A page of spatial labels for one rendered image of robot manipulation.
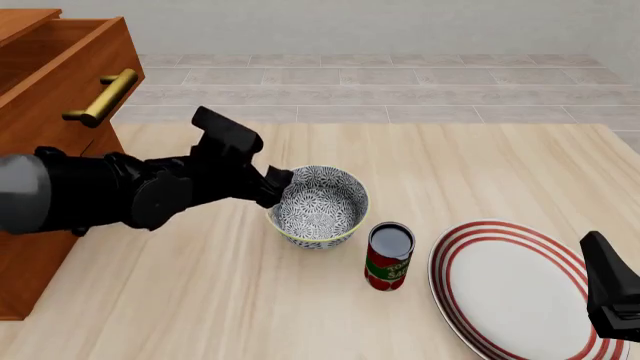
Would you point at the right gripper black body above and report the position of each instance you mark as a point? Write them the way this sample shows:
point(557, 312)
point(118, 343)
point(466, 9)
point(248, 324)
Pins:
point(620, 322)

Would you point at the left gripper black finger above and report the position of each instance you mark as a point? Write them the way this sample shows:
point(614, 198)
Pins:
point(279, 175)
point(269, 195)

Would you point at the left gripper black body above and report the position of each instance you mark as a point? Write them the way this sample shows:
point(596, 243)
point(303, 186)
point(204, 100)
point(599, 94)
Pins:
point(225, 180)

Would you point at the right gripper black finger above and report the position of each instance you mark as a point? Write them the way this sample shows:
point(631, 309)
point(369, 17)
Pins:
point(607, 270)

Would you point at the patterned black and white bowl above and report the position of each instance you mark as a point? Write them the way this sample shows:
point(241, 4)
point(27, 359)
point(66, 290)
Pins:
point(325, 210)

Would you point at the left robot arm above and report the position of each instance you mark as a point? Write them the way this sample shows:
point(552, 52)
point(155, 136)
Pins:
point(75, 195)

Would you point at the wooden cabinet drawer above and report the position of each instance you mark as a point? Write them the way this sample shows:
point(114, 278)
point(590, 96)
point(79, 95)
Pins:
point(55, 93)

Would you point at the wooden cabinet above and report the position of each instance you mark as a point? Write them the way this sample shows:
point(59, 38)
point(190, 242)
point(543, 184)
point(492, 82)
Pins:
point(30, 270)

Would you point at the white plate with red rings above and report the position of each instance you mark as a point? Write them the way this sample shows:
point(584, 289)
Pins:
point(515, 292)

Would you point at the red tomato sauce tin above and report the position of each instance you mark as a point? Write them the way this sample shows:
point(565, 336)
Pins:
point(389, 262)

